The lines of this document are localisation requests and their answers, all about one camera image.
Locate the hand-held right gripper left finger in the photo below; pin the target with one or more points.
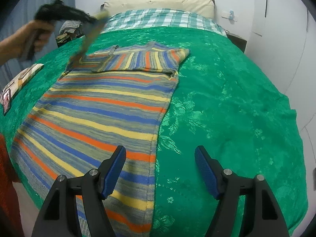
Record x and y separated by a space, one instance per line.
113 175

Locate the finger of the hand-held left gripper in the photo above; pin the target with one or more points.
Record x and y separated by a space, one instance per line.
91 18

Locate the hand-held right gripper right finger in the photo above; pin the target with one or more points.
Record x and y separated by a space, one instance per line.
207 175

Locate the striped knit sweater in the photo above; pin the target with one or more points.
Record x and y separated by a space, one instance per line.
98 113

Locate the person's left forearm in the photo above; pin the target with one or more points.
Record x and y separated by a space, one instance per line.
6 50

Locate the pile of clothes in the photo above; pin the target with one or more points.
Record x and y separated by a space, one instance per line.
70 28

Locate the person's left hand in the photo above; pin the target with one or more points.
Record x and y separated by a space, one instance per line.
23 38

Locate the blue-grey curtain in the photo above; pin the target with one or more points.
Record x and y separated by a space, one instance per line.
14 9

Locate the green floral blanket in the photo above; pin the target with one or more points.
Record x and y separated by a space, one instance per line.
234 116

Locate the green checked bedsheet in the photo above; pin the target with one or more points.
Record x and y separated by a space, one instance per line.
160 17

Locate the cream printed cushion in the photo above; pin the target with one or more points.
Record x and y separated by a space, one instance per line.
24 75

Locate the cream padded headboard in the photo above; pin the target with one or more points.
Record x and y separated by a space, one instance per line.
160 1

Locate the smartphone with lit screen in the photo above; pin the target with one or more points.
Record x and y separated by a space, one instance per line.
6 102

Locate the dark bedside table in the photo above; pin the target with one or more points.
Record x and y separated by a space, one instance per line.
237 42

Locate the white wardrobe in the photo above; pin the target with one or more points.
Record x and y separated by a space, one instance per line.
279 29

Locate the white wall socket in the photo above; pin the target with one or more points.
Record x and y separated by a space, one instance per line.
229 16

